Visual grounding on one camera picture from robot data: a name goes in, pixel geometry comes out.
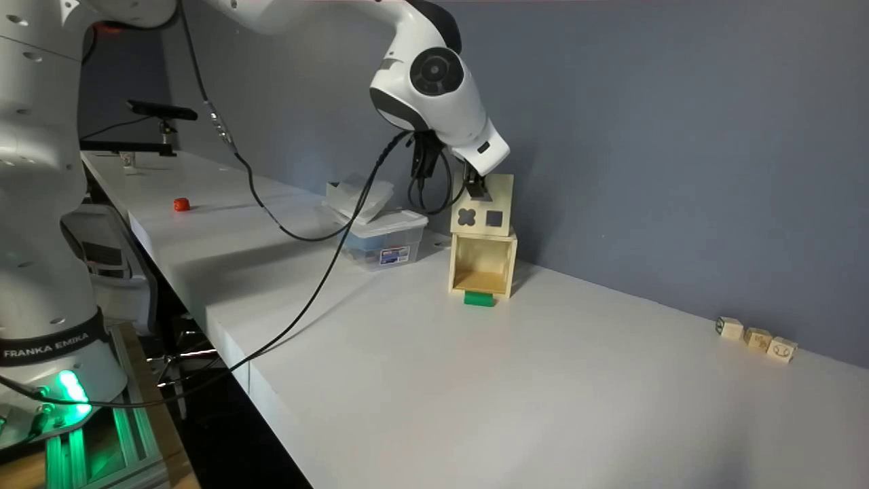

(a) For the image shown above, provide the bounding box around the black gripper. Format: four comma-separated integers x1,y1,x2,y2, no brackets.
461,160,497,204

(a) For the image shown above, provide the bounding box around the wooden shape sorter cube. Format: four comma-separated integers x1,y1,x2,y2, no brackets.
444,228,521,300

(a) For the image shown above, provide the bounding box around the white plastic container lid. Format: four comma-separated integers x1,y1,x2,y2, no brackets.
344,205,432,238

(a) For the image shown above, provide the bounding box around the clear plastic container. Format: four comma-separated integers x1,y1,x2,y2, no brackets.
348,219,432,272

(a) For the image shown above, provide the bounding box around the small wooden cube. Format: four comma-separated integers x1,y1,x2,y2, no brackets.
713,313,746,344
765,333,802,367
740,326,773,355

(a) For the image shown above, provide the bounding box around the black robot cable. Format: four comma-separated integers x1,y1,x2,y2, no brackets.
173,0,473,376

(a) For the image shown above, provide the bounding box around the black camera on stand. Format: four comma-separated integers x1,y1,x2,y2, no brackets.
79,95,200,156

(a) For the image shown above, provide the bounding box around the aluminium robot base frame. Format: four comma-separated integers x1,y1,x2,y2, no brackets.
0,397,170,489

